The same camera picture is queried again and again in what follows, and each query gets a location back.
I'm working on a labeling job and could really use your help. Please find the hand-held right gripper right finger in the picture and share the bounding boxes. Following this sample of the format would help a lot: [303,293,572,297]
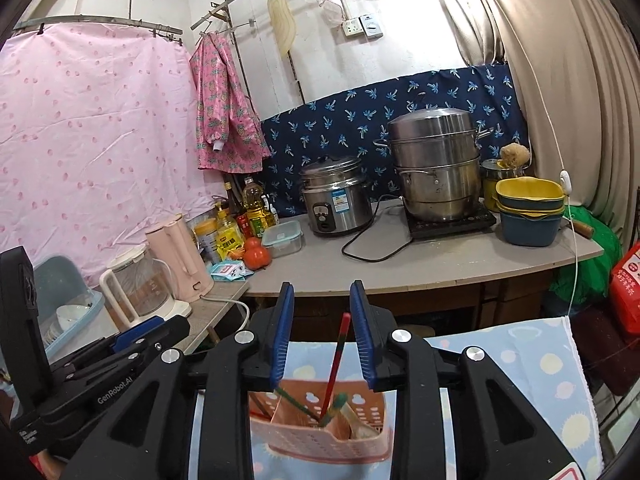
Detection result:
[349,280,578,480]

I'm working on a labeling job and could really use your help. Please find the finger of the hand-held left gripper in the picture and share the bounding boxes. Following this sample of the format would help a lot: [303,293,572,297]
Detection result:
[117,316,192,363]
[49,319,170,378]

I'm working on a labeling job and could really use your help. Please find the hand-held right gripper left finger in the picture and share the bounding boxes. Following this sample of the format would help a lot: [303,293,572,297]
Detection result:
[64,281,297,480]

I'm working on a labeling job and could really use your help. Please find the dark red chopstick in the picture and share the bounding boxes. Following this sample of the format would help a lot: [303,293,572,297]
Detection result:
[249,392,274,419]

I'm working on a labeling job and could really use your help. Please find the pink perforated utensil basket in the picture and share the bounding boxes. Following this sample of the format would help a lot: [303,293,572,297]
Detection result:
[248,379,394,462]

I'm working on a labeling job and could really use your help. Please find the stack of white bowls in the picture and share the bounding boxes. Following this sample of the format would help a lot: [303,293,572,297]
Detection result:
[42,304,97,347]

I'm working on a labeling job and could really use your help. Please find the blue white dish drainer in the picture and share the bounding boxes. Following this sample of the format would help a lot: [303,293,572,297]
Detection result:
[29,254,107,362]

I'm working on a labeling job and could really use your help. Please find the pink electric kettle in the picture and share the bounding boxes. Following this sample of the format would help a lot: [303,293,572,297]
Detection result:
[144,212,216,304]

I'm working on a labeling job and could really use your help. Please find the blue snack packet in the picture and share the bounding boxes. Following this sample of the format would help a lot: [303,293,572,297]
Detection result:
[209,261,254,282]

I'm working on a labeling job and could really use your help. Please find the white yellow powder can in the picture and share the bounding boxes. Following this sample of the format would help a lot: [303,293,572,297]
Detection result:
[193,219,221,264]

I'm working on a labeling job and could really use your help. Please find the clear plastic food container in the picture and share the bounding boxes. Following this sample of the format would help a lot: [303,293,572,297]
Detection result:
[260,219,305,259]

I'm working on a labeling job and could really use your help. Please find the yellow labelled bottle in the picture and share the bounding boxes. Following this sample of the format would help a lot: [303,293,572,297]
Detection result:
[215,204,245,254]

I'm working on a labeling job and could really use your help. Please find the cooking oil bottle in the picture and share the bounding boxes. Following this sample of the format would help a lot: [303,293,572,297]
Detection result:
[242,177,271,237]

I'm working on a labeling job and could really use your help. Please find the steel rice cooker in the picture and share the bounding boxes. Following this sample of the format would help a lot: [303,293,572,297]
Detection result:
[298,154,374,237]

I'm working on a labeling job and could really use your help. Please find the black induction cooktop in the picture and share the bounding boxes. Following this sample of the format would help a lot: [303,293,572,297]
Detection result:
[404,202,499,241]

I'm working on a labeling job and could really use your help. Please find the dark sauce bottle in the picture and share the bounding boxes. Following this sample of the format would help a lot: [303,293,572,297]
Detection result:
[223,181,242,217]

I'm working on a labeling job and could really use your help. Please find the blue planet print tablecloth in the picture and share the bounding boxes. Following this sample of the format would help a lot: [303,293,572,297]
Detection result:
[190,316,604,480]

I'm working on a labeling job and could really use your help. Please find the pink dotted curtain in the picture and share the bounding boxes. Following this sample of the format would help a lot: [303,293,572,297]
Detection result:
[0,22,227,287]

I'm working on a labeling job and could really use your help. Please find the steel steamer pot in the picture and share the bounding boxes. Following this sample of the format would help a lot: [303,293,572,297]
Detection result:
[372,107,495,223]

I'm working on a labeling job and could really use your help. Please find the dark blue bowl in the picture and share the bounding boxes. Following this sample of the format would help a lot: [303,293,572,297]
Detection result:
[499,207,564,248]

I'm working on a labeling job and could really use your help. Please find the yellow metal pot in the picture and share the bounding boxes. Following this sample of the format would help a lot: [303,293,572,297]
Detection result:
[480,158,507,212]

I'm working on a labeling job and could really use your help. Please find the yellow bowl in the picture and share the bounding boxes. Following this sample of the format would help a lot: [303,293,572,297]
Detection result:
[494,177,567,211]

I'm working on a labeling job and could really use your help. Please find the navy leaf print cloth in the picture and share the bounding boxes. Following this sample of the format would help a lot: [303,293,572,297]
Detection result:
[259,61,532,219]

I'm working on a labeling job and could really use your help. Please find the pink pineapple print garment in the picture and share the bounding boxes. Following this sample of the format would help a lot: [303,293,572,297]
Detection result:
[188,32,272,174]

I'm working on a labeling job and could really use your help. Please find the loofah sponge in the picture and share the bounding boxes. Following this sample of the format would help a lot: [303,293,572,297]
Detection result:
[499,142,532,169]

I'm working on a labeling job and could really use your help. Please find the green plastic bag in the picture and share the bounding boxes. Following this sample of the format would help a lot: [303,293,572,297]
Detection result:
[549,204,624,307]

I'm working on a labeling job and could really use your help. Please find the red plastic bag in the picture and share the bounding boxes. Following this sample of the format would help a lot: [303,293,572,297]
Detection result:
[608,241,640,342]

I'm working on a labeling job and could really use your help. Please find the beige hanging cutting board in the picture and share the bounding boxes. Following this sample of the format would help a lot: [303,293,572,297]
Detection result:
[266,0,297,59]

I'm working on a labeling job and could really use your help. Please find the beige curtain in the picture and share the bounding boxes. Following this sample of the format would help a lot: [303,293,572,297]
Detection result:
[434,0,640,257]

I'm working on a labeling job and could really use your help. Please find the white kettle power cable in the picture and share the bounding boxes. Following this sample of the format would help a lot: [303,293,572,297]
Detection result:
[199,294,252,342]

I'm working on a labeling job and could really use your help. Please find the glass kettle white handle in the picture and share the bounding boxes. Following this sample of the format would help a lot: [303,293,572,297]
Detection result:
[98,243,194,332]

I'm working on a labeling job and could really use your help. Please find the black rice cooker cable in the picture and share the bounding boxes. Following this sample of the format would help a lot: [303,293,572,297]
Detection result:
[341,194,417,264]

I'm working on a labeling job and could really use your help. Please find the white cord with switch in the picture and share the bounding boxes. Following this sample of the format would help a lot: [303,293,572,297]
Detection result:
[504,24,582,322]

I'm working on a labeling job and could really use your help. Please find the white wall switch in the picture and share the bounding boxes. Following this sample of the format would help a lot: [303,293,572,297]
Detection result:
[358,12,386,39]

